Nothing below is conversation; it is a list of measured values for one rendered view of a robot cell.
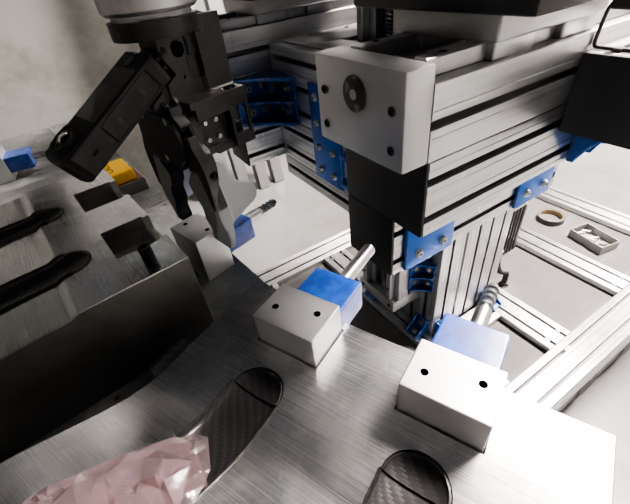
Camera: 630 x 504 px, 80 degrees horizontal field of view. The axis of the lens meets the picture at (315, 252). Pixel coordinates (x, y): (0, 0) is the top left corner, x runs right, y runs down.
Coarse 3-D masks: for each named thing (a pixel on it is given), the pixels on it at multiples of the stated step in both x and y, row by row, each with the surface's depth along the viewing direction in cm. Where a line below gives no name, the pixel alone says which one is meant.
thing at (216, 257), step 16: (256, 208) 46; (176, 224) 41; (192, 224) 41; (208, 224) 41; (240, 224) 43; (176, 240) 42; (192, 240) 39; (208, 240) 39; (240, 240) 43; (192, 256) 41; (208, 256) 40; (224, 256) 42; (208, 272) 41
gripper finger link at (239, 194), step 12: (192, 180) 35; (228, 180) 37; (240, 180) 38; (204, 192) 35; (228, 192) 37; (240, 192) 38; (252, 192) 39; (204, 204) 36; (228, 204) 37; (240, 204) 38; (216, 216) 36; (228, 216) 37; (216, 228) 37; (228, 228) 38; (228, 240) 39
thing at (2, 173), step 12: (0, 144) 69; (0, 156) 66; (12, 156) 67; (24, 156) 68; (36, 156) 70; (0, 168) 67; (12, 168) 68; (24, 168) 69; (0, 180) 68; (12, 180) 69
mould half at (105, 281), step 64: (64, 192) 42; (0, 256) 34; (128, 256) 32; (0, 320) 28; (64, 320) 27; (128, 320) 30; (192, 320) 34; (0, 384) 26; (64, 384) 29; (0, 448) 27
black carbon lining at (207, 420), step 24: (240, 384) 25; (264, 384) 25; (216, 408) 24; (240, 408) 24; (264, 408) 24; (192, 432) 23; (216, 432) 23; (240, 432) 23; (216, 456) 22; (408, 456) 21; (216, 480) 20; (384, 480) 20; (408, 480) 20; (432, 480) 20
